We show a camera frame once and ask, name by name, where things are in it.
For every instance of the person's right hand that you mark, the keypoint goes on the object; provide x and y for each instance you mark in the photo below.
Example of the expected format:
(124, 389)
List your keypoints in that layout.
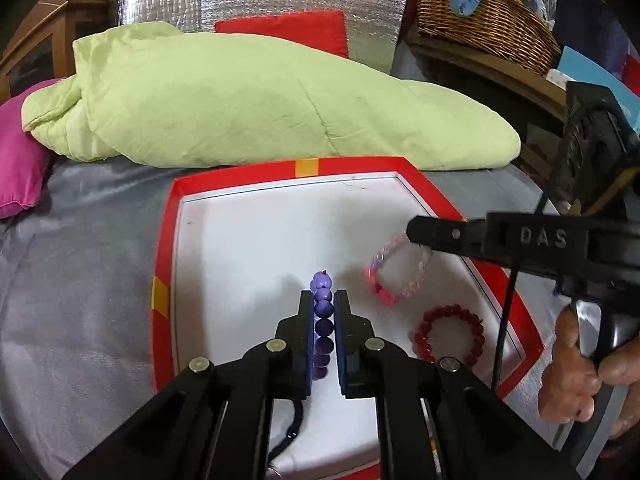
(565, 385)

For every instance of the wooden cabinet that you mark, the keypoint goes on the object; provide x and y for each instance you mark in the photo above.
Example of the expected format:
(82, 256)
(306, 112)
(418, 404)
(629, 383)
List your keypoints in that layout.
(45, 25)

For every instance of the dark blue bag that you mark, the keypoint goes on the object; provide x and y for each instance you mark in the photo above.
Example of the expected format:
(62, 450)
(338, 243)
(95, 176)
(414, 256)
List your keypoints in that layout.
(590, 20)

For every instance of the wicker basket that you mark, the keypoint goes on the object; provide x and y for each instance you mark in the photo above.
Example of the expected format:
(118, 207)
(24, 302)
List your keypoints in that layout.
(490, 25)

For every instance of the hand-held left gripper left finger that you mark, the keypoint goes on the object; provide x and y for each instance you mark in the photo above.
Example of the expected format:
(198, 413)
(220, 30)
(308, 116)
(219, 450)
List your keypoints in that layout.
(306, 350)

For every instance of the magenta pillow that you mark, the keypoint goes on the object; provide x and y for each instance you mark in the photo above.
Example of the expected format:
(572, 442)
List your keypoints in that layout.
(20, 160)

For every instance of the red cushion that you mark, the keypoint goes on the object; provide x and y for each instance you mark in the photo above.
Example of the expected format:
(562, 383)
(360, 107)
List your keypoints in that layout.
(295, 27)

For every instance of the red cardboard tray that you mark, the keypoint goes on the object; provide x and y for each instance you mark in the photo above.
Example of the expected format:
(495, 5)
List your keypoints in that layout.
(240, 240)

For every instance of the blue cardboard box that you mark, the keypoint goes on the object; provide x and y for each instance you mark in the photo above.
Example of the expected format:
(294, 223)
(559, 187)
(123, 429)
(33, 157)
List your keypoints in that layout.
(585, 67)

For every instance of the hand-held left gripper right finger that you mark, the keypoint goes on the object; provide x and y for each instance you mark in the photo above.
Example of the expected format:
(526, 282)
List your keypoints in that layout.
(341, 350)

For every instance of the wooden shelf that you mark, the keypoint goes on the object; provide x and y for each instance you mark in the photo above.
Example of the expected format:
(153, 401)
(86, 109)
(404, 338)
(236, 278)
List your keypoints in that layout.
(475, 75)

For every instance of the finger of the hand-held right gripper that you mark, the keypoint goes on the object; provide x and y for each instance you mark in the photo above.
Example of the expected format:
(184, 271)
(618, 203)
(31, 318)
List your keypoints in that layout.
(445, 235)

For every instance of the light green blanket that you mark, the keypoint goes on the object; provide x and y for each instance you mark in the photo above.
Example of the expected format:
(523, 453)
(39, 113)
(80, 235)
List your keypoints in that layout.
(225, 105)

